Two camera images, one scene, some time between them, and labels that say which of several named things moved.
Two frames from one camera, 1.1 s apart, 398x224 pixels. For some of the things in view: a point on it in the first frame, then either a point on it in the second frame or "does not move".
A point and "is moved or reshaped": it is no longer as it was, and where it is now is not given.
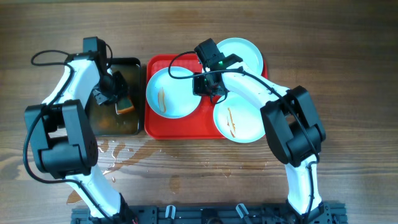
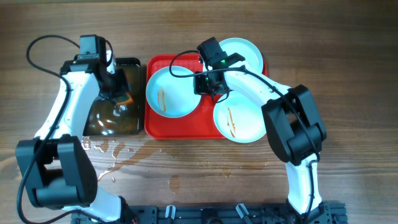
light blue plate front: (238, 120) does not move
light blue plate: (180, 99) does not move
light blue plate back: (245, 50) does not move
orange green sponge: (124, 106) is moved or reshaped
